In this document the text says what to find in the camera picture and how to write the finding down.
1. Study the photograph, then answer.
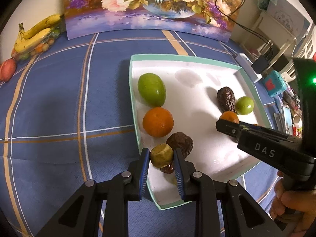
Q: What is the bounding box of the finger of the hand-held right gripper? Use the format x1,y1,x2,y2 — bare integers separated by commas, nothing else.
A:
242,125,303,142
215,118,244,142

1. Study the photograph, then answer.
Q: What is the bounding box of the yellow banana bunch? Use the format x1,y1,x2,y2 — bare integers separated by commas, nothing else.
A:
11,13,65,55

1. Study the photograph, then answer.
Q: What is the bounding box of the green rimmed white box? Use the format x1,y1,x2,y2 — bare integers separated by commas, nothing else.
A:
129,54,274,210

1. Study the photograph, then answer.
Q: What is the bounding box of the white framed sign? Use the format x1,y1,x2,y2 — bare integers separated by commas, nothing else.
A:
268,4,305,36

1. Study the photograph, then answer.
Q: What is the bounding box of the small green jujube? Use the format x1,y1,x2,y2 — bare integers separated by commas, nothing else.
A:
235,96,255,115

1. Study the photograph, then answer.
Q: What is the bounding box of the large green jujube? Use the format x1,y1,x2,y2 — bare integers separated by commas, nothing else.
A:
137,73,166,107

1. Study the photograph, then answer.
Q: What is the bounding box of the black cable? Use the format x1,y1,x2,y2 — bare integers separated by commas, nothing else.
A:
215,0,274,62

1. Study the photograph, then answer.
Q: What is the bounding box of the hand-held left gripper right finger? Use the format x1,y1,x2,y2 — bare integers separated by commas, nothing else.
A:
173,148,282,237

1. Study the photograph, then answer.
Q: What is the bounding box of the white power strip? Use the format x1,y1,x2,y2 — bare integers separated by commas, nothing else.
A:
235,53,262,83

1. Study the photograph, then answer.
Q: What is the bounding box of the flower painting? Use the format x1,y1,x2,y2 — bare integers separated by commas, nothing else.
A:
64,0,248,42

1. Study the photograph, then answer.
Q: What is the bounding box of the glass fruit bowl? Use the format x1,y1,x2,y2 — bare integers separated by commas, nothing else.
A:
11,26,62,61

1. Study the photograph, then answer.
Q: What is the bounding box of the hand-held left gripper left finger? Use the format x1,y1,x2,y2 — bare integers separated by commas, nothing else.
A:
36,148,150,237

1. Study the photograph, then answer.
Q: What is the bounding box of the golden dried fig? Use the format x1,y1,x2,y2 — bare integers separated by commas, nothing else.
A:
150,144,174,167

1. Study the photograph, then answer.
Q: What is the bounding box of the white wooden shelf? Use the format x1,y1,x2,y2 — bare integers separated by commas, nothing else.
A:
241,11,298,62

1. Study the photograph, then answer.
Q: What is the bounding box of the teal small box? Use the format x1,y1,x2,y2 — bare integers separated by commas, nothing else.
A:
262,70,289,97

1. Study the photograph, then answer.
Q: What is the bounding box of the black power adapter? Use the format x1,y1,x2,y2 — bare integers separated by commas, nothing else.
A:
251,55,271,74

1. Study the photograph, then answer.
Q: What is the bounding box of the red apple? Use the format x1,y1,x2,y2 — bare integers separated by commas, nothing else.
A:
0,58,18,82

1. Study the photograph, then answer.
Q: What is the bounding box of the person's right hand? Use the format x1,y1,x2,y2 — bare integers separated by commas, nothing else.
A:
269,170,316,237

